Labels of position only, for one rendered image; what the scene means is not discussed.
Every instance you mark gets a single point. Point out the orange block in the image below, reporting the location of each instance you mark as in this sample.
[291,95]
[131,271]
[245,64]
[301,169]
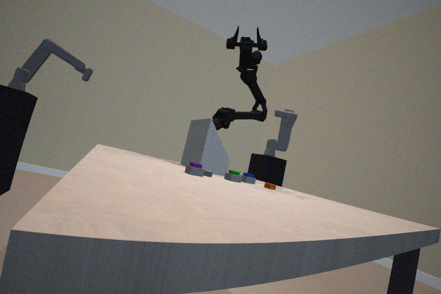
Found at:
[270,186]

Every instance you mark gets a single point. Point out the green button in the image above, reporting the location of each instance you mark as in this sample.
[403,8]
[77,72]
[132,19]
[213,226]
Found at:
[233,176]

